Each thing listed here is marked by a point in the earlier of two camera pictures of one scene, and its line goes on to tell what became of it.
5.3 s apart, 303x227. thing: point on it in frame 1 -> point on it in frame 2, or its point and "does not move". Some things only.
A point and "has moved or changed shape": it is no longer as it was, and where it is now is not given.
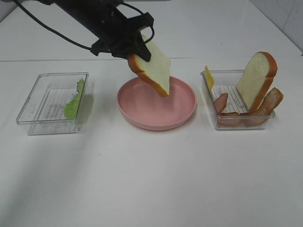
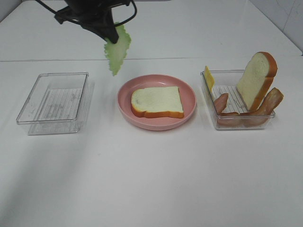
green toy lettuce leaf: [70, 109] has moved or changed shape
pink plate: [142, 107] does not move
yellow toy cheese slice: [210, 79] does not move
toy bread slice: [156, 71] -> [157, 101]
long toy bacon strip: [261, 117] does not move
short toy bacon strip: [226, 118] does not move
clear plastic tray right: [226, 82] does not move
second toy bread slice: [255, 82] does not move
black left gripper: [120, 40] -> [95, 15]
